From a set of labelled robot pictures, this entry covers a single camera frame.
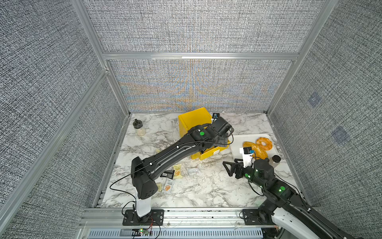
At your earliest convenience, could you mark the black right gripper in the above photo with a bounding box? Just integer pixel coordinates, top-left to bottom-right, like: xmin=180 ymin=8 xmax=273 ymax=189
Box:
xmin=223 ymin=157 xmax=268 ymax=192

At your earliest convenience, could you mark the yellow plastic drawer cabinet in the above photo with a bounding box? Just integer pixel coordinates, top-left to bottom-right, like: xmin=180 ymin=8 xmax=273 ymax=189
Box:
xmin=178 ymin=108 xmax=228 ymax=160

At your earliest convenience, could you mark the black cookie packet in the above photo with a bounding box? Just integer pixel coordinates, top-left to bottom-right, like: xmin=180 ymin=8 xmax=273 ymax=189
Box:
xmin=160 ymin=170 xmax=175 ymax=180

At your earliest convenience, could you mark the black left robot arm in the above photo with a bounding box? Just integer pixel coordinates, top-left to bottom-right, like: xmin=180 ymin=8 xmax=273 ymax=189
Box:
xmin=130 ymin=117 xmax=234 ymax=218

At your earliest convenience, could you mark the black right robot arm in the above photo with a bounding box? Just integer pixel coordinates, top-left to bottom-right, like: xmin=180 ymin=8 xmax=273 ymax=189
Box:
xmin=222 ymin=159 xmax=353 ymax=239

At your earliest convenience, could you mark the white plastic tray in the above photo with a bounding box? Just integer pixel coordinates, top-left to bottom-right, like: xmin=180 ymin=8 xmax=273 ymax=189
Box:
xmin=230 ymin=133 xmax=281 ymax=160

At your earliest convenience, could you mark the crumb-coated oval bread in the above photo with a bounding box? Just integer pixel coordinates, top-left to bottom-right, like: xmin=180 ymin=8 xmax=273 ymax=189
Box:
xmin=243 ymin=141 xmax=268 ymax=159

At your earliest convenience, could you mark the glass jar black lid right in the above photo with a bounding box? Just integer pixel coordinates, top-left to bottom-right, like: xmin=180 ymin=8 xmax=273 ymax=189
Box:
xmin=270 ymin=155 xmax=281 ymax=167

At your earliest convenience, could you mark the glass jar black lid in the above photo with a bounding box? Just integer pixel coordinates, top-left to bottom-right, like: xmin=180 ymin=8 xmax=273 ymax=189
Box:
xmin=133 ymin=119 xmax=146 ymax=136
xmin=270 ymin=155 xmax=281 ymax=167

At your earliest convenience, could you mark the white cookie packet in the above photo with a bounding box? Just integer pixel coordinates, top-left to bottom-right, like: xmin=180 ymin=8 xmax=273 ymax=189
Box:
xmin=187 ymin=167 xmax=201 ymax=175
xmin=163 ymin=178 xmax=175 ymax=194

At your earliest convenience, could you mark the yellow cookie packet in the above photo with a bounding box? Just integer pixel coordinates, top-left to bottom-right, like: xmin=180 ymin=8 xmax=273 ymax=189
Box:
xmin=173 ymin=164 xmax=183 ymax=179
xmin=156 ymin=183 xmax=163 ymax=192

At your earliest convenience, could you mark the glass jar black lid left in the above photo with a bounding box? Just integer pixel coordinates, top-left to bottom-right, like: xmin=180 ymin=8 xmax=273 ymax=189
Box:
xmin=133 ymin=119 xmax=146 ymax=136

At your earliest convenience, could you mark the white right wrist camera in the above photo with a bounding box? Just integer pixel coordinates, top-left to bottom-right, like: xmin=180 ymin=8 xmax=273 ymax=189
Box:
xmin=239 ymin=147 xmax=255 ymax=168

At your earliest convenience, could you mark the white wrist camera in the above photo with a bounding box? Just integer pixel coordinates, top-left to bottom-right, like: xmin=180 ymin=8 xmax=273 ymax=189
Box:
xmin=212 ymin=113 xmax=220 ymax=120
xmin=239 ymin=147 xmax=255 ymax=168

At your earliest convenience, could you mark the glazed twisted ring bread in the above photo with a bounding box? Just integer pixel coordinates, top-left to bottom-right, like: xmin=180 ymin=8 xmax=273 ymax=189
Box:
xmin=256 ymin=137 xmax=273 ymax=151

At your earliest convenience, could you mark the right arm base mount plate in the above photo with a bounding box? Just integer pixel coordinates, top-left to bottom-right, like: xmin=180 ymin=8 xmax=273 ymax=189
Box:
xmin=241 ymin=209 xmax=275 ymax=226

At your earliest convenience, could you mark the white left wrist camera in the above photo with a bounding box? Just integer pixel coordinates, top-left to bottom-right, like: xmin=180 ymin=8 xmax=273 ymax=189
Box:
xmin=212 ymin=113 xmax=220 ymax=120

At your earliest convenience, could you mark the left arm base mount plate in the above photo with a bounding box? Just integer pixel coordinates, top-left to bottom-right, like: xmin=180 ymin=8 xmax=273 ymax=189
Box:
xmin=122 ymin=209 xmax=165 ymax=226

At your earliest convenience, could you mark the aluminium front rail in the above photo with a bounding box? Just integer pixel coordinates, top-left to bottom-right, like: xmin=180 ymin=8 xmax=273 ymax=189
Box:
xmin=79 ymin=207 xmax=299 ymax=229

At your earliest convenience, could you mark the white slotted cable duct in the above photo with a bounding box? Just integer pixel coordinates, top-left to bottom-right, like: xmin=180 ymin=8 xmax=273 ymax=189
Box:
xmin=87 ymin=228 xmax=264 ymax=239

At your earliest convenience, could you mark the aluminium enclosure frame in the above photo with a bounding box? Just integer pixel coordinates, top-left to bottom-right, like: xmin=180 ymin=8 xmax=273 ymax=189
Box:
xmin=1 ymin=1 xmax=336 ymax=224

